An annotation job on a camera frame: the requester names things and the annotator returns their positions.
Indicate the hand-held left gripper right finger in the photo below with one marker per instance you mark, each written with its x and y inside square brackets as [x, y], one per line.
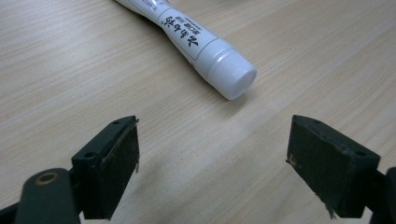
[330, 168]

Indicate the white toothpaste tube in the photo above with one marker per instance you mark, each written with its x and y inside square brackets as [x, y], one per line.
[199, 43]

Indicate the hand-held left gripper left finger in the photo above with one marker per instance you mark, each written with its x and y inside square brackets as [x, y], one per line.
[107, 174]

